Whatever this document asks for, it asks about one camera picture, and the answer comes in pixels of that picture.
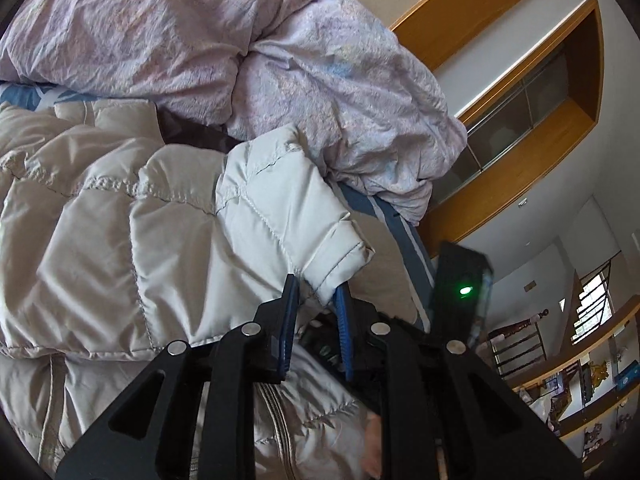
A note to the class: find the lilac floral pillow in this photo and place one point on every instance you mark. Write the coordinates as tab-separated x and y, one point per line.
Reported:
150	25

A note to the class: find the person's right hand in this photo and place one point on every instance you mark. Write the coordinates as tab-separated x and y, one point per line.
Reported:
372	442

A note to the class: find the beige down jacket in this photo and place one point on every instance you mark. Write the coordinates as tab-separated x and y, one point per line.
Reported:
125	240

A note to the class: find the wooden shelf unit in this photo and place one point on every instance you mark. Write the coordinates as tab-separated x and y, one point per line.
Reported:
590	395

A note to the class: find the barred window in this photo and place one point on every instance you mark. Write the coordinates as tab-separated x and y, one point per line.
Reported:
595	300

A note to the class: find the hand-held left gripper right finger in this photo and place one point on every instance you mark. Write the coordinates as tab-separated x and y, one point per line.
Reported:
346	332

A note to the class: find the small wall plate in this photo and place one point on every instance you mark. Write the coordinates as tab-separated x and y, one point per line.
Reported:
530	286

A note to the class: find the black metal railing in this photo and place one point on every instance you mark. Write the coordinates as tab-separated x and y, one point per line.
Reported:
515	350

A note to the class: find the blue striped bed sheet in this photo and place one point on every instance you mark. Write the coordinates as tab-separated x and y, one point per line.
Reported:
400	250

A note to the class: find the lilac floral duvet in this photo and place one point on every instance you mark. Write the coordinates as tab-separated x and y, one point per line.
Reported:
340	90

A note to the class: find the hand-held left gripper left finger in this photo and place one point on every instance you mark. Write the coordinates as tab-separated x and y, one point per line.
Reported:
286	327

